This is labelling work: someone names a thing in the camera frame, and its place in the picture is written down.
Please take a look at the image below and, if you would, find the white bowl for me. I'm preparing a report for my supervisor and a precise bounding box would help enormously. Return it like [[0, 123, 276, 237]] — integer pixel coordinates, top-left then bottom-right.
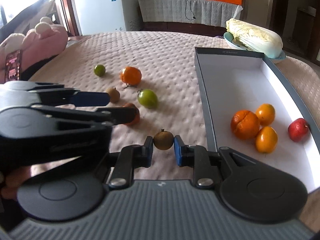
[[223, 31, 286, 64]]

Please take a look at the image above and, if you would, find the small dark green plum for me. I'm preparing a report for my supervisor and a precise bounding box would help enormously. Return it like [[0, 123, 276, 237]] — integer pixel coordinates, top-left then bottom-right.
[[94, 64, 106, 77]]

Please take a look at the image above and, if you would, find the white chest freezer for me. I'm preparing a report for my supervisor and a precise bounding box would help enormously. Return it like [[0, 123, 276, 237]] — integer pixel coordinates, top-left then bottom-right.
[[72, 0, 138, 36]]

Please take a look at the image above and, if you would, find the large light green plum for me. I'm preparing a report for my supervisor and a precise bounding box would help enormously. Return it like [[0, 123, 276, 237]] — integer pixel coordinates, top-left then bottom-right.
[[137, 89, 159, 109]]

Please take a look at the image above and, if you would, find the dark wooden cabinet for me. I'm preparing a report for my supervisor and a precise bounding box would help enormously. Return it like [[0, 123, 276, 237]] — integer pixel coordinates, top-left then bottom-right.
[[142, 21, 227, 37]]

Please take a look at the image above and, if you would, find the grey cardboard box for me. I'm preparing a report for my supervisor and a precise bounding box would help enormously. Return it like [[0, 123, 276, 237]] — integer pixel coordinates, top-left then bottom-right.
[[194, 47, 320, 194]]

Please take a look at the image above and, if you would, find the black cable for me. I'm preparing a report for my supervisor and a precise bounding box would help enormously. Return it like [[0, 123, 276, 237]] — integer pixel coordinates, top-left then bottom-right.
[[184, 0, 196, 20]]

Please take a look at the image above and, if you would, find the large mandarin orange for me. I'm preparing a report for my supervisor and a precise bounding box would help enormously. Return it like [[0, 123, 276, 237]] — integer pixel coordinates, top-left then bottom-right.
[[230, 110, 260, 140]]

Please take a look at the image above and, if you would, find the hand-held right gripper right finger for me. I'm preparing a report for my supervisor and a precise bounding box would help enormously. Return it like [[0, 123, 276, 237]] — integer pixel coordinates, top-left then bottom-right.
[[174, 135, 253, 189]]

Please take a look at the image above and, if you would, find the brown longan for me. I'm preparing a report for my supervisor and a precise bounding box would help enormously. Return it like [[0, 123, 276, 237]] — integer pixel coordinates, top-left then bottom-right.
[[105, 87, 121, 103], [153, 129, 174, 151]]

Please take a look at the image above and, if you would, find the pink plush toy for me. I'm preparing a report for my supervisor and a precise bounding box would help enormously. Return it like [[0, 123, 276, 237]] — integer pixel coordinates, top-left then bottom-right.
[[0, 17, 68, 83]]

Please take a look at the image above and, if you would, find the person's left hand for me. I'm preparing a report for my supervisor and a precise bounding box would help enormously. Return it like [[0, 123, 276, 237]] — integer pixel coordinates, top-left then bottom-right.
[[0, 166, 34, 200]]

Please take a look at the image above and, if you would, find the white lace cloth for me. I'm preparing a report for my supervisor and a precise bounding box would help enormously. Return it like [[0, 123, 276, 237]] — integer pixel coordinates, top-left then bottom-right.
[[138, 0, 244, 28]]

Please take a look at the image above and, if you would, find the small red apple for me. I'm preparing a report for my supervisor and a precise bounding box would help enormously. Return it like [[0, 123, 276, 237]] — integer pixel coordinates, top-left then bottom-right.
[[122, 102, 141, 126], [287, 118, 310, 142]]

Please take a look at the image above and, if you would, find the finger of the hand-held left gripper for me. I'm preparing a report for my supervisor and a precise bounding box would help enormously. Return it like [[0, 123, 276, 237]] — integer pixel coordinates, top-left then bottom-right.
[[30, 82, 110, 107], [31, 106, 137, 130]]

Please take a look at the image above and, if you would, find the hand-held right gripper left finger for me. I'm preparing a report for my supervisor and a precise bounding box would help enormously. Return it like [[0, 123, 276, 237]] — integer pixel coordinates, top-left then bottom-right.
[[106, 136, 154, 190]]

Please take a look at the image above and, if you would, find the napa cabbage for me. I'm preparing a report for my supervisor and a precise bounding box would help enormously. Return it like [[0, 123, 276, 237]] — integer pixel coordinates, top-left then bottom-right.
[[226, 18, 283, 58]]

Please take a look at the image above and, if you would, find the small orange kumquat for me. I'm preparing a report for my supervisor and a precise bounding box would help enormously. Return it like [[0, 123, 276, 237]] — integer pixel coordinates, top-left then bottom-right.
[[255, 126, 278, 154], [255, 103, 276, 127]]

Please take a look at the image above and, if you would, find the mandarin orange with twig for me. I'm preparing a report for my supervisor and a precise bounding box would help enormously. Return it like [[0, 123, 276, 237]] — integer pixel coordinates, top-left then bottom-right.
[[120, 66, 142, 88]]

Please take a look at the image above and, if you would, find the red patterned packet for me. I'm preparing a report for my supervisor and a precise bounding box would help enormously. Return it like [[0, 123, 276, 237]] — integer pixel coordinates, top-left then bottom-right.
[[4, 50, 22, 82]]

